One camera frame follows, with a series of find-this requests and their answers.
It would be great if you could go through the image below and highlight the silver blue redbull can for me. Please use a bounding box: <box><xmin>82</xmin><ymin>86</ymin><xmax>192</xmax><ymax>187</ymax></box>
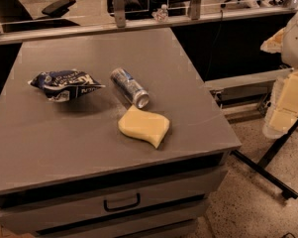
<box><xmin>110</xmin><ymin>68</ymin><xmax>149</xmax><ymax>109</ymax></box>

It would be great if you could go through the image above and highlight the black drawer handle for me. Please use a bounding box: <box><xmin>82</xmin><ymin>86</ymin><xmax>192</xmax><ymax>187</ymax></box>
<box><xmin>103</xmin><ymin>192</ymin><xmax>142</xmax><ymax>212</ymax></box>

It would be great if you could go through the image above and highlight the blue chip bag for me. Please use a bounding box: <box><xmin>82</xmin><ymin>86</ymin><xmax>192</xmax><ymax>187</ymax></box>
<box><xmin>28</xmin><ymin>69</ymin><xmax>104</xmax><ymax>102</ymax></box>

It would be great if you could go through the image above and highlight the grey side rail bench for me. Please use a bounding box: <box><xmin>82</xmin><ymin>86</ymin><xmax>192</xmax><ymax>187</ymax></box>
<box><xmin>205</xmin><ymin>67</ymin><xmax>293</xmax><ymax>102</ymax></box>

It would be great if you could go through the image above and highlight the yellow curved sponge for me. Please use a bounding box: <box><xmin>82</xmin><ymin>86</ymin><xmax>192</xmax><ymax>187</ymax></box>
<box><xmin>118</xmin><ymin>105</ymin><xmax>170</xmax><ymax>149</ymax></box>

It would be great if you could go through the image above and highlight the grey drawer cabinet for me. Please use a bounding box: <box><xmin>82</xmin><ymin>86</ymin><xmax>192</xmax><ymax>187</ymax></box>
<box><xmin>0</xmin><ymin>29</ymin><xmax>240</xmax><ymax>238</ymax></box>

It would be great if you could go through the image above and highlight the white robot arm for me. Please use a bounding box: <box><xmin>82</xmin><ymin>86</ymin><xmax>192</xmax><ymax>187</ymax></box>
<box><xmin>260</xmin><ymin>11</ymin><xmax>298</xmax><ymax>139</ymax></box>

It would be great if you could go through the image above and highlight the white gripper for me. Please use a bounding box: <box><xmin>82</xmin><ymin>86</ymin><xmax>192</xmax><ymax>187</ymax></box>
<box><xmin>262</xmin><ymin>70</ymin><xmax>298</xmax><ymax>139</ymax></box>

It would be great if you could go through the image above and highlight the black office chair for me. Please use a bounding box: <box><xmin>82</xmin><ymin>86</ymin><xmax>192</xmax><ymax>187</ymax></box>
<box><xmin>0</xmin><ymin>0</ymin><xmax>77</xmax><ymax>33</ymax></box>

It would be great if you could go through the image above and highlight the black metal floor stand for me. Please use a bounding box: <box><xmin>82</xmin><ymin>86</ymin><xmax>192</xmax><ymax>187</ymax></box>
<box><xmin>231</xmin><ymin>108</ymin><xmax>298</xmax><ymax>200</ymax></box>

